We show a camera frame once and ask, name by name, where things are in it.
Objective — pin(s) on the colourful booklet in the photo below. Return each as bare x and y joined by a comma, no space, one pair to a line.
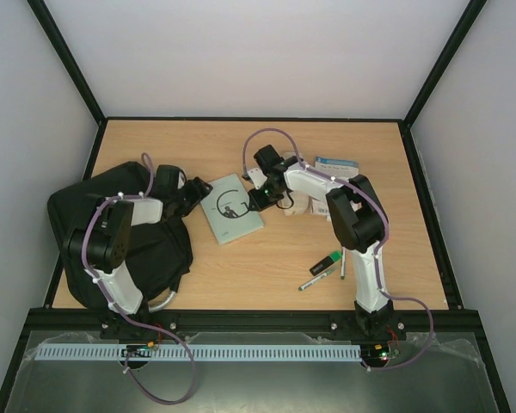
334,167

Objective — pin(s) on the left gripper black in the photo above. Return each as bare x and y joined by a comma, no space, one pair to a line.
200,193

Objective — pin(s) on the black aluminium frame rail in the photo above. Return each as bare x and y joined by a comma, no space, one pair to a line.
339,325

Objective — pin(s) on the grey slotted cable duct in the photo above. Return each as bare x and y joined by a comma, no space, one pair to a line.
200,352

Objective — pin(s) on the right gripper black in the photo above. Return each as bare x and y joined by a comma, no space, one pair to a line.
261,200

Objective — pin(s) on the blue capped marker pen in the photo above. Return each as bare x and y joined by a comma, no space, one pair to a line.
343,264

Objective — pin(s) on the green capped marker pen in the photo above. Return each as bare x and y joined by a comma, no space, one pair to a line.
315,280

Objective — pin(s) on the grey book with G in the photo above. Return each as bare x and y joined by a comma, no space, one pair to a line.
227,210

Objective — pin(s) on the green black highlighter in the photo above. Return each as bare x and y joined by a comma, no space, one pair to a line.
325,263

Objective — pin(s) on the black student bag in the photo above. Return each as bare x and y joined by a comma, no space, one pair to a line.
158,254

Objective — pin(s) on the bag grey metal handle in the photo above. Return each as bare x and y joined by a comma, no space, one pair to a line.
164,303

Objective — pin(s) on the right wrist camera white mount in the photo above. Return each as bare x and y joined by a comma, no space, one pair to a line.
257,177

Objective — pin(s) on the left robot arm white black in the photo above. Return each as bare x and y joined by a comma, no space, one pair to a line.
122,238

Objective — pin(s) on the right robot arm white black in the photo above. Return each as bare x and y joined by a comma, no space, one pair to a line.
357,217

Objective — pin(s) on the beige pencil case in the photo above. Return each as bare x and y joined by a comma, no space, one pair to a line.
294,203

